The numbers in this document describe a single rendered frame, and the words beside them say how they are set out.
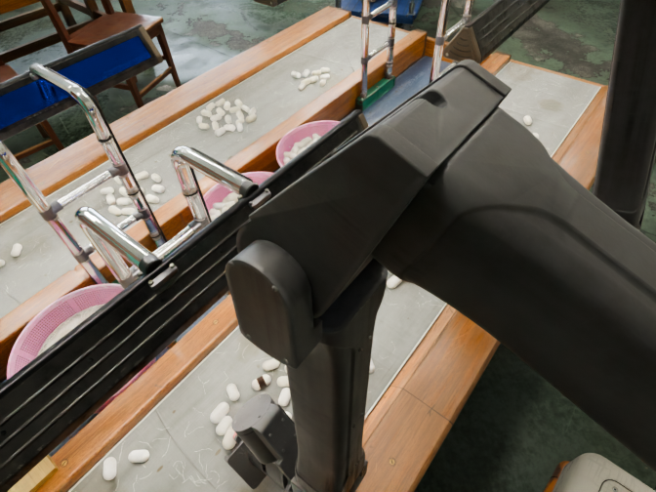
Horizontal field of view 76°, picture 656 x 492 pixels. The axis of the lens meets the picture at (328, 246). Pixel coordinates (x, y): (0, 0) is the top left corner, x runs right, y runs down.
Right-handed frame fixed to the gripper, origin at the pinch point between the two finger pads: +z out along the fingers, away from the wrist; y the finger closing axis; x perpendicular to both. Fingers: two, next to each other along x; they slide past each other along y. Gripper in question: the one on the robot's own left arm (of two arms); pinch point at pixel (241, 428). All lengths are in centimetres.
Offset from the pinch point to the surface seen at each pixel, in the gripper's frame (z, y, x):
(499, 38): -17, -86, -25
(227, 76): 65, -76, -57
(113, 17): 207, -120, -140
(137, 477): 7.8, 15.2, -3.6
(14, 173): 15, -2, -52
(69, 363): -18.2, 9.3, -28.3
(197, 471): 2.7, 8.6, 0.8
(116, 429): 11.9, 12.8, -10.5
